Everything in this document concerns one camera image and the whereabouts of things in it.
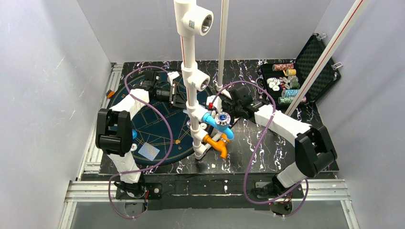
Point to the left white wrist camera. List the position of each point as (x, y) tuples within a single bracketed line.
[(171, 77)]

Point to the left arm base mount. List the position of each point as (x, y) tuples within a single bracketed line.
[(140, 190)]

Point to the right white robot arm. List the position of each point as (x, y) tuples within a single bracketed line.
[(314, 150)]

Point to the round blue poker mat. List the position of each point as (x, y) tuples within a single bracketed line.
[(151, 128)]

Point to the white PVC pipe frame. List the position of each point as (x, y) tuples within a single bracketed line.
[(192, 19)]

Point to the red chip row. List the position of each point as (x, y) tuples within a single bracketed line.
[(282, 66)]

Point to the grey white poker chip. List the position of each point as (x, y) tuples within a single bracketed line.
[(133, 147)]

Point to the green chip stack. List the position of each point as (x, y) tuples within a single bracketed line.
[(293, 82)]

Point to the black chip case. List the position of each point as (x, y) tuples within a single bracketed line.
[(303, 64)]

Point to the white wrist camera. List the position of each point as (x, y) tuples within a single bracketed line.
[(171, 77), (211, 105)]

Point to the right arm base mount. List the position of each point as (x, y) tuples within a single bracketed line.
[(282, 207)]

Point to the loose white chips pile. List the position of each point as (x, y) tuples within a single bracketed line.
[(277, 84)]

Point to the green pink chip row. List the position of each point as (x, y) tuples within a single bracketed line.
[(289, 99)]

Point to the orange black clamp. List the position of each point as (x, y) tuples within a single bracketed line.
[(110, 94)]

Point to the orange pipe valve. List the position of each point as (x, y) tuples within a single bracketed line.
[(219, 145)]

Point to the blue pipe valve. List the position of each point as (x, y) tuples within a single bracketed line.
[(220, 122)]

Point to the yellow chip stack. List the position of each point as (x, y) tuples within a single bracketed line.
[(290, 72)]

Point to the aluminium frame rail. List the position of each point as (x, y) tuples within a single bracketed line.
[(207, 194)]

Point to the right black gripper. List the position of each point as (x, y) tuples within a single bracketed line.
[(226, 105)]

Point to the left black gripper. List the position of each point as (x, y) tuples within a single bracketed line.
[(172, 96)]

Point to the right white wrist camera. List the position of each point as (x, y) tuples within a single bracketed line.
[(211, 105)]

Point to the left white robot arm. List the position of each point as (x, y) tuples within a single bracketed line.
[(114, 125)]

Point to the light blue chip row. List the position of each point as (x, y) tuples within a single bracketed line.
[(289, 92)]

